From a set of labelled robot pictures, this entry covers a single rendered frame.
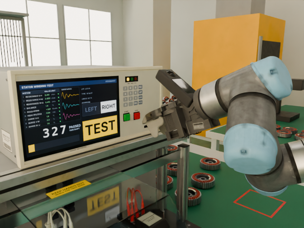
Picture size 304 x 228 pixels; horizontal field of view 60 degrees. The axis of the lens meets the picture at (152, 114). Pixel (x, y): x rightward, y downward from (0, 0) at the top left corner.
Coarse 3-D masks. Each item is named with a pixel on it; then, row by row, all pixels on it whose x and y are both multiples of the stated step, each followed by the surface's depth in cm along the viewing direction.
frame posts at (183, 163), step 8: (184, 144) 91; (160, 152) 97; (184, 152) 89; (184, 160) 89; (160, 168) 98; (184, 168) 90; (160, 176) 98; (184, 176) 91; (160, 184) 99; (184, 184) 91; (184, 192) 92; (176, 200) 94; (184, 200) 93; (184, 208) 93; (184, 216) 94
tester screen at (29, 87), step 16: (96, 80) 65; (112, 80) 68; (32, 96) 55; (48, 96) 57; (64, 96) 60; (80, 96) 63; (96, 96) 66; (112, 96) 69; (32, 112) 55; (48, 112) 58; (64, 112) 60; (80, 112) 63; (112, 112) 70; (32, 128) 56; (80, 128) 64; (32, 144) 56; (64, 144) 61
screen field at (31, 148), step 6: (60, 138) 60; (66, 138) 62; (72, 138) 63; (78, 138) 64; (36, 144) 57; (42, 144) 58; (48, 144) 59; (54, 144) 60; (60, 144) 61; (30, 150) 56; (36, 150) 57
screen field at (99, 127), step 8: (88, 120) 65; (96, 120) 67; (104, 120) 69; (112, 120) 70; (88, 128) 65; (96, 128) 67; (104, 128) 69; (112, 128) 71; (88, 136) 66; (96, 136) 68
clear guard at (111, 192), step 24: (48, 192) 56; (72, 192) 56; (96, 192) 56; (120, 192) 56; (144, 192) 56; (48, 216) 47; (72, 216) 47; (96, 216) 47; (120, 216) 47; (144, 216) 49; (168, 216) 52
